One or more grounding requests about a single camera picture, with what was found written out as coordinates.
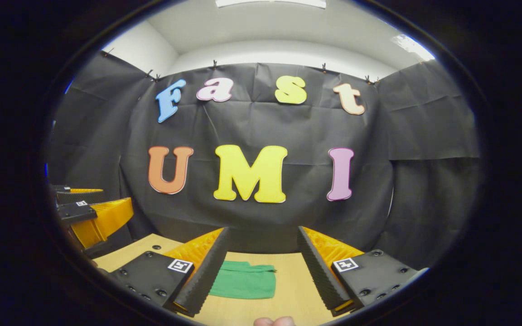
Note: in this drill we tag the black backdrop cloth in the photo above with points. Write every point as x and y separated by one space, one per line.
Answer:
252 122

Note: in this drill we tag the long ceiling light panel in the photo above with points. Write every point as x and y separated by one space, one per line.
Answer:
270 2

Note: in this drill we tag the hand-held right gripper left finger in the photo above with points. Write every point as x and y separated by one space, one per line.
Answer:
209 276

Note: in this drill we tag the row of black backdrop clips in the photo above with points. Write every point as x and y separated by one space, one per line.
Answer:
214 64

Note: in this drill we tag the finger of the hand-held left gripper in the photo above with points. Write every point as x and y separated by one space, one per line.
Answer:
76 212
77 197

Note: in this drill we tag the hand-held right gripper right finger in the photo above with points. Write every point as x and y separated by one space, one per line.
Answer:
322 276

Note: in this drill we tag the green T-shirt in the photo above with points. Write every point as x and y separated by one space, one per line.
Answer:
245 281

